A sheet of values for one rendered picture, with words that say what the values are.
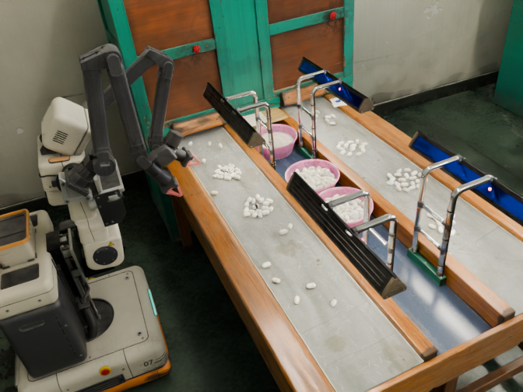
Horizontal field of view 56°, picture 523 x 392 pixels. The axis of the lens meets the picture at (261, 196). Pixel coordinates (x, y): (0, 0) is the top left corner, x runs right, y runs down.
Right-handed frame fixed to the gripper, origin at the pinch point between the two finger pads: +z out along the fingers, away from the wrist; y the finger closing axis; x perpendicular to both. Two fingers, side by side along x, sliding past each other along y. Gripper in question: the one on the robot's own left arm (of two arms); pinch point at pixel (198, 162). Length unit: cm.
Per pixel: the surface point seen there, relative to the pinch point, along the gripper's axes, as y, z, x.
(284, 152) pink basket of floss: 6, 46, -21
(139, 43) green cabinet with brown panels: 49, -36, -30
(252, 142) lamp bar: -30.3, -0.2, -27.9
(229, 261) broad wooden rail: -63, -2, 13
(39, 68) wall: 135, -57, 26
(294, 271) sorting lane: -78, 16, 0
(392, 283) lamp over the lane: -127, -2, -32
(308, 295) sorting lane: -92, 15, 1
